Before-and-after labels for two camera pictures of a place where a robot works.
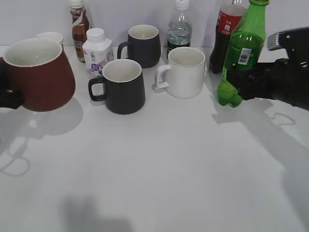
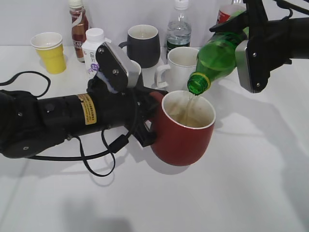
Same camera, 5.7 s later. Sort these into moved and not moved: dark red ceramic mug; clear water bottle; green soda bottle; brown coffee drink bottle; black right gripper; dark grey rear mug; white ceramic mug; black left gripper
Moved: green soda bottle; dark red ceramic mug; black right gripper; black left gripper
Not moved: clear water bottle; white ceramic mug; dark grey rear mug; brown coffee drink bottle
